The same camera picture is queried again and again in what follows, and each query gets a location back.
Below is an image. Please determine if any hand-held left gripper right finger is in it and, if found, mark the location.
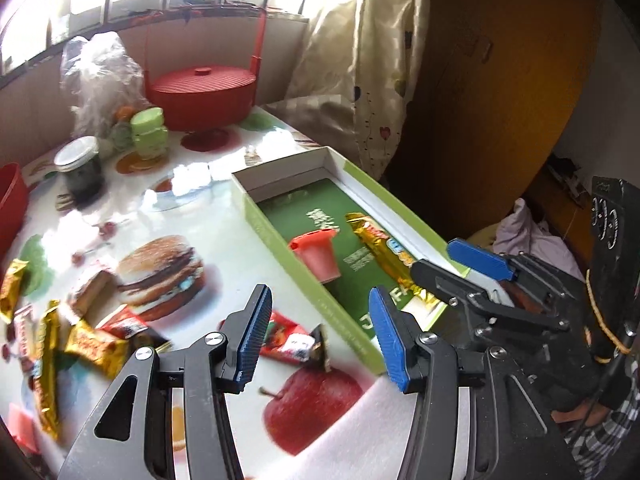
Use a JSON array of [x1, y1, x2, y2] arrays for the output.
[[368, 286, 583, 480]]

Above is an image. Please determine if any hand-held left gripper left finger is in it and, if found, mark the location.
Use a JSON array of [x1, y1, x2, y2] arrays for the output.
[[57, 284, 273, 480]]

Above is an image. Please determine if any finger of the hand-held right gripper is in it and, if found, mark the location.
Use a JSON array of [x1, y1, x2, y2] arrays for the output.
[[410, 258, 572, 334], [447, 238, 589, 319]]

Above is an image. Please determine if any long gold snack stick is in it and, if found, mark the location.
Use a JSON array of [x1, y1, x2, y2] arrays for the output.
[[31, 300, 64, 441], [345, 212, 442, 312]]

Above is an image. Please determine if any green cardboard box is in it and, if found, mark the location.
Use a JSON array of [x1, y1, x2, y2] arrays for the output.
[[231, 146, 471, 376]]

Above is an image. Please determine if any red snack packet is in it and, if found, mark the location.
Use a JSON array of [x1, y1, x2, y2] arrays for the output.
[[95, 305, 172, 357], [257, 311, 331, 373]]

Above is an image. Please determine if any pale crumpled cloth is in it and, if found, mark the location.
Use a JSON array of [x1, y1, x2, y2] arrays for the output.
[[492, 197, 586, 282]]

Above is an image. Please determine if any pink jelly cup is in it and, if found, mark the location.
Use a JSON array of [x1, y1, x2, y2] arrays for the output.
[[289, 228, 344, 284]]

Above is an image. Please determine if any printed plastic tablecloth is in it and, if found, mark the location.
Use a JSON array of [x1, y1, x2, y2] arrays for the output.
[[0, 105, 426, 480]]

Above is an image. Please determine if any brown wooden wardrobe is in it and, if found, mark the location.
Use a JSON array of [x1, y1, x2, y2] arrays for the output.
[[385, 0, 607, 241]]

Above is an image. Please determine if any plaid clothing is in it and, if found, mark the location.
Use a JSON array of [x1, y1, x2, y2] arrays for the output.
[[562, 385, 636, 473]]

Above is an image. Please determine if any cream patterned curtain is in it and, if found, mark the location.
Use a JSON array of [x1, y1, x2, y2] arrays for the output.
[[260, 0, 434, 182]]

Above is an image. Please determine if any green plastic jar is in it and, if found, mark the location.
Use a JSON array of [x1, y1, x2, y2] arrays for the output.
[[129, 106, 170, 161]]

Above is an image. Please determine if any pink flat packet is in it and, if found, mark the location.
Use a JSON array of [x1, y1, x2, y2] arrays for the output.
[[7, 402, 44, 454]]

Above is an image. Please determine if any glass jar with dark contents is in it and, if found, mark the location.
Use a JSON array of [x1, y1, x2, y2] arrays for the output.
[[53, 136, 106, 202]]

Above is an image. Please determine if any red oval bowl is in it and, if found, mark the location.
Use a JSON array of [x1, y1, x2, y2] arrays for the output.
[[0, 162, 30, 262]]

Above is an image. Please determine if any clear plastic bag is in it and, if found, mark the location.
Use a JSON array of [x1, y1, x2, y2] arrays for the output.
[[59, 31, 151, 139]]

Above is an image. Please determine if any yellow cord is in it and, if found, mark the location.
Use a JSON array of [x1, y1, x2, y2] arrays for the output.
[[585, 267, 634, 366]]

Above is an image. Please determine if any red lidded basket with handle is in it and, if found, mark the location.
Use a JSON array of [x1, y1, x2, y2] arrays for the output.
[[144, 7, 269, 154]]

